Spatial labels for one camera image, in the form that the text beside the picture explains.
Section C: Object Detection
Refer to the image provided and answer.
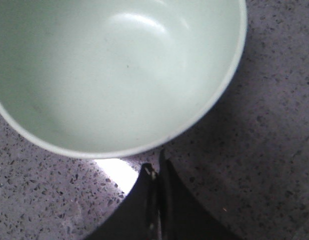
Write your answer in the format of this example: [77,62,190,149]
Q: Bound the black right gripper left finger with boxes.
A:
[86,163,159,240]

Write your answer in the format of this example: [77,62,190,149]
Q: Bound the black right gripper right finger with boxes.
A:
[158,150,240,240]

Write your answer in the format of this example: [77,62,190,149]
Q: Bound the green bowl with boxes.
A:
[0,0,247,159]

